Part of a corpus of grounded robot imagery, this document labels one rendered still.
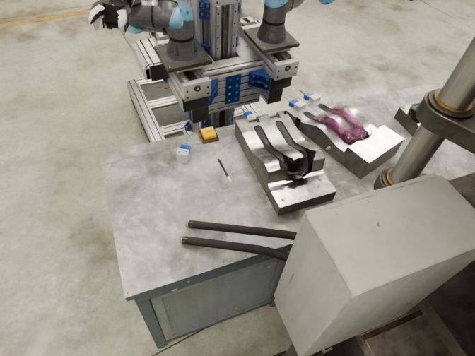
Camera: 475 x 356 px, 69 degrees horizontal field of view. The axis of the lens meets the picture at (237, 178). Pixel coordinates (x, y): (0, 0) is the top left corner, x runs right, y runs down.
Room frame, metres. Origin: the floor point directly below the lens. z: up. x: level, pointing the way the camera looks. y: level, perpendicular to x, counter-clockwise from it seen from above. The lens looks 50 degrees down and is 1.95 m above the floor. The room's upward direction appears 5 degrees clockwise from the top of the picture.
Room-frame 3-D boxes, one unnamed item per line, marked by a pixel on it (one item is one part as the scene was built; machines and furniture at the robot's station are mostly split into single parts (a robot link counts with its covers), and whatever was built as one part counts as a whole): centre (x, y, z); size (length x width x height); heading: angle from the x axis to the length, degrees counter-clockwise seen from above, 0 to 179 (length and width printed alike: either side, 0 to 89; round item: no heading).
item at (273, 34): (1.76, -0.11, 1.09); 0.15 x 0.15 x 0.10
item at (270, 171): (1.06, -0.19, 0.87); 0.50 x 0.26 x 0.14; 25
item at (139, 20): (1.25, 0.42, 1.34); 0.11 x 0.08 x 0.11; 93
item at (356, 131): (1.28, -0.47, 0.90); 0.26 x 0.18 x 0.08; 42
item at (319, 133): (1.29, -0.48, 0.86); 0.50 x 0.26 x 0.11; 42
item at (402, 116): (1.41, -0.91, 0.84); 0.20 x 0.15 x 0.07; 25
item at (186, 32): (1.52, 0.33, 1.20); 0.13 x 0.12 x 0.14; 93
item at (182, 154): (1.08, 0.25, 0.83); 0.13 x 0.05 x 0.05; 177
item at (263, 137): (1.08, -0.19, 0.92); 0.35 x 0.16 x 0.09; 25
